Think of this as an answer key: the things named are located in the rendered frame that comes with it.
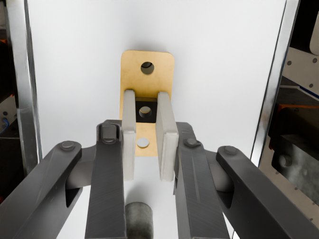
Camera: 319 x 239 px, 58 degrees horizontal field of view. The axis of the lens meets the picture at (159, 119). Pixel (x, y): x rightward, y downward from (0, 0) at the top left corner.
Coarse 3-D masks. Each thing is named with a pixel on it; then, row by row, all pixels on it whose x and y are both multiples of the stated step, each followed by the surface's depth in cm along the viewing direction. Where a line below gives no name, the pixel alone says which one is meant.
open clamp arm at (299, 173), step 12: (276, 144) 29; (288, 144) 27; (300, 144) 27; (276, 156) 29; (288, 156) 27; (300, 156) 26; (312, 156) 25; (276, 168) 29; (288, 168) 27; (300, 168) 26; (312, 168) 25; (288, 180) 28; (300, 180) 26; (312, 180) 25; (312, 192) 25
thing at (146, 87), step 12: (132, 60) 20; (144, 60) 20; (156, 60) 20; (168, 60) 20; (132, 72) 20; (156, 72) 21; (168, 72) 21; (120, 84) 21; (132, 84) 21; (144, 84) 21; (156, 84) 21; (168, 84) 21; (120, 96) 21; (144, 96) 21; (156, 96) 21; (120, 108) 22; (156, 108) 21; (144, 120) 21; (144, 132) 22; (156, 144) 23
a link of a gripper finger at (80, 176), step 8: (112, 120) 17; (120, 120) 17; (88, 152) 14; (80, 160) 13; (88, 160) 13; (80, 168) 13; (88, 168) 13; (72, 176) 13; (80, 176) 13; (88, 176) 13; (72, 184) 13; (80, 184) 13; (88, 184) 14
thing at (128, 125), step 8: (128, 96) 19; (128, 104) 18; (128, 112) 17; (128, 120) 15; (128, 128) 15; (128, 136) 14; (128, 144) 14; (128, 152) 15; (128, 160) 15; (128, 168) 15; (128, 176) 15
